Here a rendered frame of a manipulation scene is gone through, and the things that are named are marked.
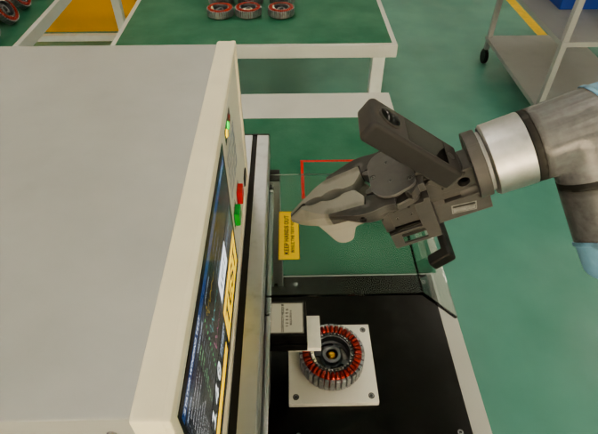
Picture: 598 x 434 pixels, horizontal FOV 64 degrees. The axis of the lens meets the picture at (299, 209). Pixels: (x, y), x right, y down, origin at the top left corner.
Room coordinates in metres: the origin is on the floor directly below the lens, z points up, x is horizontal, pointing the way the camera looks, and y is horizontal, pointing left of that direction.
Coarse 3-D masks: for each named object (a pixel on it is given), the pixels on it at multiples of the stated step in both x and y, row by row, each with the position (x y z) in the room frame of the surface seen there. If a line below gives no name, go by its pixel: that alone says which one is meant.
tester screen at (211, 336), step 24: (216, 216) 0.29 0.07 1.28; (216, 240) 0.27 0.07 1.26; (216, 264) 0.26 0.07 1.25; (216, 288) 0.24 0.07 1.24; (216, 312) 0.23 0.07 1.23; (216, 336) 0.21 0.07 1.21; (192, 360) 0.15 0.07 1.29; (216, 360) 0.20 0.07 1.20; (192, 384) 0.14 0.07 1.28; (192, 408) 0.13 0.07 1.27; (192, 432) 0.12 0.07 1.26; (216, 432) 0.16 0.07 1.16
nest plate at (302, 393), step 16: (368, 336) 0.48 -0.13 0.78; (288, 352) 0.45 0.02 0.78; (368, 352) 0.45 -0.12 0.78; (288, 368) 0.42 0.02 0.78; (368, 368) 0.41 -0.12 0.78; (288, 384) 0.39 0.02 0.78; (304, 384) 0.39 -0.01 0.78; (352, 384) 0.39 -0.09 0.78; (368, 384) 0.39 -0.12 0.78; (304, 400) 0.36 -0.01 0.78; (320, 400) 0.36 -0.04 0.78; (336, 400) 0.36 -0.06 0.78; (352, 400) 0.36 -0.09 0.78; (368, 400) 0.36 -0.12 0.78
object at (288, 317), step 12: (276, 312) 0.44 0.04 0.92; (288, 312) 0.44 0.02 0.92; (300, 312) 0.44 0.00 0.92; (276, 324) 0.41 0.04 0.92; (288, 324) 0.41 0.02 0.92; (300, 324) 0.41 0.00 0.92; (312, 324) 0.44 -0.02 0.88; (276, 336) 0.39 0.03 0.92; (288, 336) 0.39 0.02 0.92; (300, 336) 0.39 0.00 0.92; (312, 336) 0.42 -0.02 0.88; (276, 348) 0.39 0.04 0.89; (288, 348) 0.39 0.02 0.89; (300, 348) 0.39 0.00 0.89; (312, 348) 0.40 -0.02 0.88
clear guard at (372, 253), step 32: (288, 192) 0.56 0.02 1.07; (320, 256) 0.43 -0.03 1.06; (352, 256) 0.43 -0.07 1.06; (384, 256) 0.43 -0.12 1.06; (416, 256) 0.43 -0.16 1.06; (288, 288) 0.37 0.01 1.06; (320, 288) 0.37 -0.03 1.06; (352, 288) 0.37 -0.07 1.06; (384, 288) 0.37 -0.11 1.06; (416, 288) 0.37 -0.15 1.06; (448, 288) 0.42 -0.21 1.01
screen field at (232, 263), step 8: (232, 232) 0.35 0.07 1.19; (232, 240) 0.35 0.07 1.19; (232, 248) 0.34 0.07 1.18; (232, 256) 0.33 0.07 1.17; (232, 264) 0.33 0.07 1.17; (232, 272) 0.32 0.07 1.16; (232, 280) 0.31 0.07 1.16; (232, 288) 0.31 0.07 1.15; (232, 296) 0.30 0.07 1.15; (224, 304) 0.26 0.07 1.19; (224, 312) 0.25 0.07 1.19
